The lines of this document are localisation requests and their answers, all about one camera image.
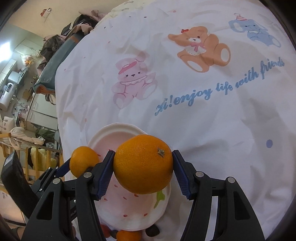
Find small mandarin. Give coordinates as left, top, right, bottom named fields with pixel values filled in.
left=116, top=230, right=142, bottom=241

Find pink strawberry ceramic plate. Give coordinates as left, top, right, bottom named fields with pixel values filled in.
left=88, top=123, right=171, bottom=232

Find white kitchen cabinets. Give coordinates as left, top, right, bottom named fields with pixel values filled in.
left=25, top=93, right=58, bottom=131

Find white water heater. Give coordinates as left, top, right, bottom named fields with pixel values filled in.
left=0, top=83, right=16, bottom=111

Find wall hook decoration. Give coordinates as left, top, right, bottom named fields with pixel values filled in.
left=40, top=8, right=52, bottom=22

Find white cartoon print bedsheet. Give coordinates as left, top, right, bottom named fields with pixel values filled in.
left=55, top=1, right=295, bottom=240

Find large orange with stem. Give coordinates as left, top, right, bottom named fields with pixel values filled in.
left=113, top=135, right=173, bottom=194

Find pile of clothes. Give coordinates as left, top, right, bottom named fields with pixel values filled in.
left=37, top=9, right=106, bottom=74

